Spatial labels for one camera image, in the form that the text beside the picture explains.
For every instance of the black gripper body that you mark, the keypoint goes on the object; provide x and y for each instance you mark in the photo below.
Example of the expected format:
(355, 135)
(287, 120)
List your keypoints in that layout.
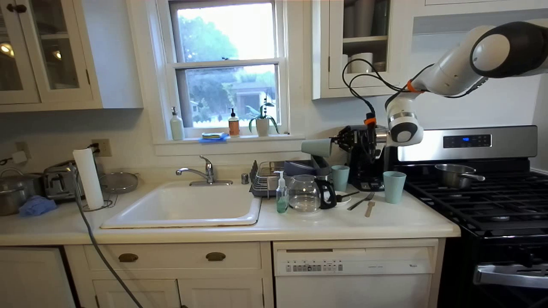
(364, 142)

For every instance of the grey cup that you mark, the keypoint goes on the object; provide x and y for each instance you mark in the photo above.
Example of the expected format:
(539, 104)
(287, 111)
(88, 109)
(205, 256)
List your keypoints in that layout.
(395, 185)
(340, 176)
(321, 147)

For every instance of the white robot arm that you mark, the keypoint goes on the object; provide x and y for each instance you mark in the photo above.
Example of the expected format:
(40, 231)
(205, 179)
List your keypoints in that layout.
(509, 49)

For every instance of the grey cup behind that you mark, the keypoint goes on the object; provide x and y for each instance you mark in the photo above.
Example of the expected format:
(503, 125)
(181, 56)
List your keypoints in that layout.
(395, 185)

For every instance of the white plate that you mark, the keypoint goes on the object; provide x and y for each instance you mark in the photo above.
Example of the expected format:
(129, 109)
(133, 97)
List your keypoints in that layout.
(342, 197)

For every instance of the black coffee maker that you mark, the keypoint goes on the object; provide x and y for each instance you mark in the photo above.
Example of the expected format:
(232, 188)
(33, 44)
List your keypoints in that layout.
(367, 174)

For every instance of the glass coffee carafe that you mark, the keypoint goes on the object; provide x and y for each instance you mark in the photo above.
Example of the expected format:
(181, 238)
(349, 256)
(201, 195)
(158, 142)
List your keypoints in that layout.
(309, 193)

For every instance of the steel saucepan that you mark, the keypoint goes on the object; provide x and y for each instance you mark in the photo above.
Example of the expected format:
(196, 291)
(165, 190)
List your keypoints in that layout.
(458, 174)

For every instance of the soap dispenser bottle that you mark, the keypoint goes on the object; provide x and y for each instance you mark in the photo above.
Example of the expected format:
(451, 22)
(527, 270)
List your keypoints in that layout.
(282, 193)

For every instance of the potted plant white pot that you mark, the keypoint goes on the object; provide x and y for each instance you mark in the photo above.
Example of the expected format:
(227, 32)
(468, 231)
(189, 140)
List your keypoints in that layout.
(265, 123)

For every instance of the dish drying rack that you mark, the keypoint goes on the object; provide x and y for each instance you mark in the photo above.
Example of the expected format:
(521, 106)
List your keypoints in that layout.
(265, 174)

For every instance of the orange soap bottle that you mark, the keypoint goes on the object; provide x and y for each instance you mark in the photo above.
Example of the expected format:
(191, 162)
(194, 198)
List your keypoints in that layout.
(234, 123)

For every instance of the white dishwasher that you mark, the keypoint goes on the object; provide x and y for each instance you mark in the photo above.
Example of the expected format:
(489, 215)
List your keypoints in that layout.
(355, 274)

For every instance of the blue sponge on sill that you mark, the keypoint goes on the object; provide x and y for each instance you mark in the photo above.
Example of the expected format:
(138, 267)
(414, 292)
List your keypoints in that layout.
(213, 137)

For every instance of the chrome faucet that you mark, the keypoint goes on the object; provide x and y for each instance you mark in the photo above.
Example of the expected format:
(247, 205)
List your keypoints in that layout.
(208, 174)

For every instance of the black gas stove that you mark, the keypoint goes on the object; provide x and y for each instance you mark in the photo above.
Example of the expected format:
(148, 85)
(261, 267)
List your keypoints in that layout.
(501, 256)

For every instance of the white bottle on sill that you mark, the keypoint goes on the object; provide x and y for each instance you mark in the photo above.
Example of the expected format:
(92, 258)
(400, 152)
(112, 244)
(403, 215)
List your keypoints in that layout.
(176, 125)

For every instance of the white kitchen sink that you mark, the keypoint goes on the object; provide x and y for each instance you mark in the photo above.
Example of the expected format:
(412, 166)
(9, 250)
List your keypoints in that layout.
(181, 205)

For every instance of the glass lid on counter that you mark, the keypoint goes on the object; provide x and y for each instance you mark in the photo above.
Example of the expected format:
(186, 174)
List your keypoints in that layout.
(121, 181)

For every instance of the paper towel roll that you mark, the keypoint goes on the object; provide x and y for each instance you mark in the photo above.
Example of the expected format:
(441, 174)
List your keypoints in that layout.
(90, 178)

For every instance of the silver toaster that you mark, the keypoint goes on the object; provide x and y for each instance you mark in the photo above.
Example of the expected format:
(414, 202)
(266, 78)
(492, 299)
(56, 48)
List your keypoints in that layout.
(59, 181)

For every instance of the blue cloth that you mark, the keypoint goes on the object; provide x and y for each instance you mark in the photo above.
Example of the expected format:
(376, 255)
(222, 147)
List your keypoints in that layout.
(37, 205)

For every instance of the metal pot at left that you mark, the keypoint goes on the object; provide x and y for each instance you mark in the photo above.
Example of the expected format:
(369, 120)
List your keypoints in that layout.
(15, 190)

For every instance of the wooden handled utensil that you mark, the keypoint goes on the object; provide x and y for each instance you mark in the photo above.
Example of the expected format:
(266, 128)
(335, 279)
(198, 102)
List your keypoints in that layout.
(371, 208)

